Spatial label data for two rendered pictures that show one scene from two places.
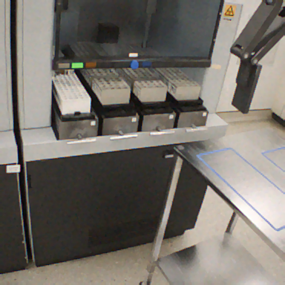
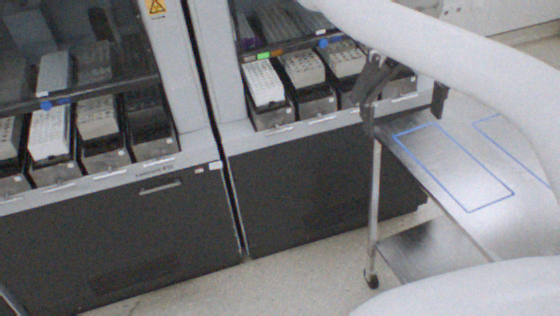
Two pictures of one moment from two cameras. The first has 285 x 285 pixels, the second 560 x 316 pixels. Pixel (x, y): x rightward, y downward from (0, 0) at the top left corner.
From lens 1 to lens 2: 0.50 m
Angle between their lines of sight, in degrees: 15
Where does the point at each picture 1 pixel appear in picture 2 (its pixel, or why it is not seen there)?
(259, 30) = (363, 86)
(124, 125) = (322, 107)
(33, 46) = (215, 44)
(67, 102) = (260, 94)
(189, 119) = (395, 87)
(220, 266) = (449, 247)
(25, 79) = (213, 77)
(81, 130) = (278, 120)
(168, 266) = (388, 249)
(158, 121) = not seen: hidden behind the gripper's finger
